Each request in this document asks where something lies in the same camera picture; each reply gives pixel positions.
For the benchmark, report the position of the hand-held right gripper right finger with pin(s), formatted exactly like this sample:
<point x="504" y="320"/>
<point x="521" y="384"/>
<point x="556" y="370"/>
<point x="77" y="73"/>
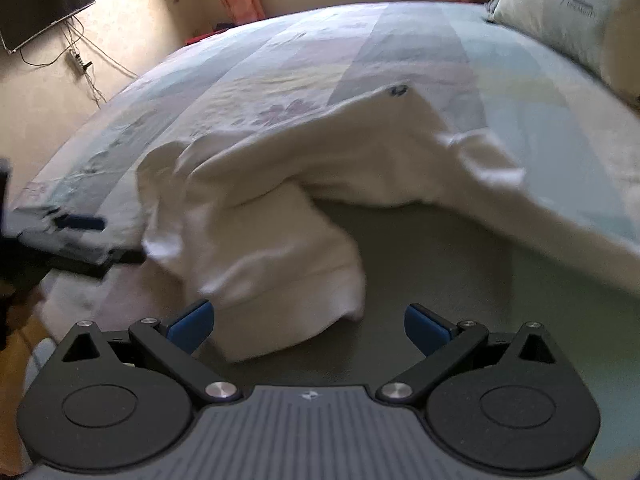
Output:
<point x="425" y="327"/>

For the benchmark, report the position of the small grey pillow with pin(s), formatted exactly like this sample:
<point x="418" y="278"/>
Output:
<point x="494" y="2"/>

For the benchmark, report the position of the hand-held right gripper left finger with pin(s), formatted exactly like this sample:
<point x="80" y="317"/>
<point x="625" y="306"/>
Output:
<point x="192" y="327"/>

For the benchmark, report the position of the pastel patchwork bed sheet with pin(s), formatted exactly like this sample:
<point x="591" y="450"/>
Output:
<point x="350" y="60"/>

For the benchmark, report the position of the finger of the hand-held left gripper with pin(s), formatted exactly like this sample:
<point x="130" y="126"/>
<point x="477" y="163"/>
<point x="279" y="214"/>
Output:
<point x="80" y="222"/>
<point x="90" y="260"/>

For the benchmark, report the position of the red object beyond bed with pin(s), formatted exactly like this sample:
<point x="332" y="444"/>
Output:
<point x="202" y="37"/>

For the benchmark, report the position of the white power strip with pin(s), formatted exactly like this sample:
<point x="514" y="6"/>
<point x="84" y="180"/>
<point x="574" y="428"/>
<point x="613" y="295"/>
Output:
<point x="75" y="61"/>

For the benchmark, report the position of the white printed t-shirt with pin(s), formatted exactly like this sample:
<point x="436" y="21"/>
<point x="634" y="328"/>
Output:
<point x="310" y="180"/>

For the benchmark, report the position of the large pale printed pillow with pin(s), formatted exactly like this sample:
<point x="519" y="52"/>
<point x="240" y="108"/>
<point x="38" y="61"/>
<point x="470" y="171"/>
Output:
<point x="565" y="5"/>

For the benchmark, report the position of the black wall television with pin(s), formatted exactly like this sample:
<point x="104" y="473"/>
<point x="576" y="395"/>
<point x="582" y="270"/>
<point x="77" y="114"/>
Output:
<point x="42" y="0"/>

